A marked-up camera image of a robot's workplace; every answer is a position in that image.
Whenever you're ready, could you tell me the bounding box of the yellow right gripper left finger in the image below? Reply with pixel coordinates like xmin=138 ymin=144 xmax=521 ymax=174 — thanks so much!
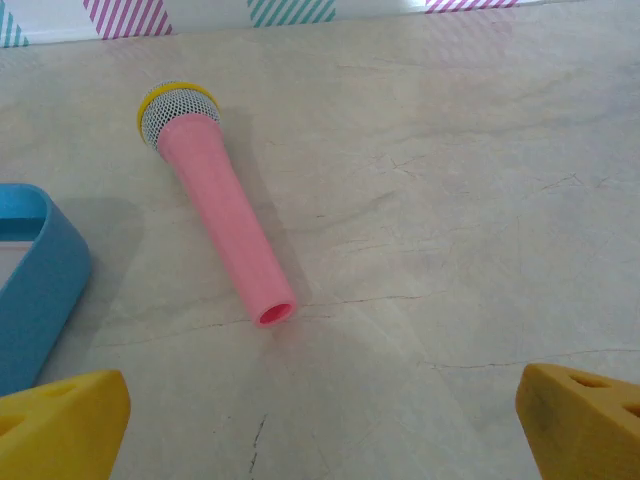
xmin=0 ymin=368 xmax=133 ymax=480

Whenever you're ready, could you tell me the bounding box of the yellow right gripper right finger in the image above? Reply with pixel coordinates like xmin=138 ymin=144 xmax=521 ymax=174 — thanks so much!
xmin=515 ymin=363 xmax=640 ymax=480

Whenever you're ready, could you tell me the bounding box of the pink toy microphone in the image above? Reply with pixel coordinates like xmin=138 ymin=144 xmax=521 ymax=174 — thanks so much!
xmin=136 ymin=81 xmax=300 ymax=330

